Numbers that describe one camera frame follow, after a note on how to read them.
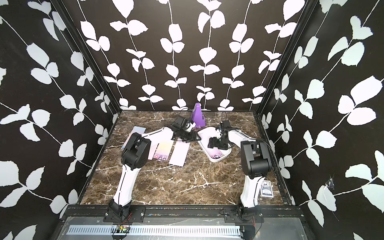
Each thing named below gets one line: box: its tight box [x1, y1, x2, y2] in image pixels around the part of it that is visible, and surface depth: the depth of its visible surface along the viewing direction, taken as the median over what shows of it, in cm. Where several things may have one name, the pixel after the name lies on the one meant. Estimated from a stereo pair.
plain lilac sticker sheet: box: [210, 151, 225, 159], surface depth 97 cm
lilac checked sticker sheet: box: [169, 138, 191, 167], surface depth 98 cm
